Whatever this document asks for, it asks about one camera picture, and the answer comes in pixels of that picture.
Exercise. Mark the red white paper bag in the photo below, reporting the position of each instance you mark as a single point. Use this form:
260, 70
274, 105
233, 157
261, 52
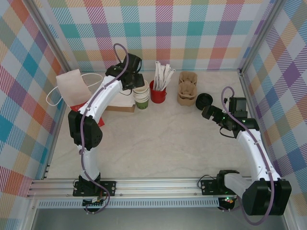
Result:
72, 88

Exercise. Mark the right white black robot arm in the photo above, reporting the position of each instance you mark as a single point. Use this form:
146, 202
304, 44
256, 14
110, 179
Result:
254, 153

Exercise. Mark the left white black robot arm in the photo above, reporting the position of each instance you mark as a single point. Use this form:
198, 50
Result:
96, 100

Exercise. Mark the stack of black cup lids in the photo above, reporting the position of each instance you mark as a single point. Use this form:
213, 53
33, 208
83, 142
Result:
204, 100

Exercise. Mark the stack of paper cups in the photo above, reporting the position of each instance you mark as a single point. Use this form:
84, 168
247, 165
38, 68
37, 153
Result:
141, 103

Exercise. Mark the red metal mug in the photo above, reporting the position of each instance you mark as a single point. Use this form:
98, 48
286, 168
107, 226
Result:
157, 97

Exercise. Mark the small circuit board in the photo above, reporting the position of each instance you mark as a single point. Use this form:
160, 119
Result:
227, 200
94, 203

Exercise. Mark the aluminium side rail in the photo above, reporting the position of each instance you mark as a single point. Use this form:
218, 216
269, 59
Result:
245, 83
51, 153

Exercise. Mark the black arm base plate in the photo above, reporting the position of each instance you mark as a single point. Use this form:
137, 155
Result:
208, 187
110, 187

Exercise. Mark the aluminium frame post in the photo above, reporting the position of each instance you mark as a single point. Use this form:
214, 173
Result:
261, 33
52, 40

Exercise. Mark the aluminium mounting rail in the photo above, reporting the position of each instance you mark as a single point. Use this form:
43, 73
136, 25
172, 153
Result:
156, 187

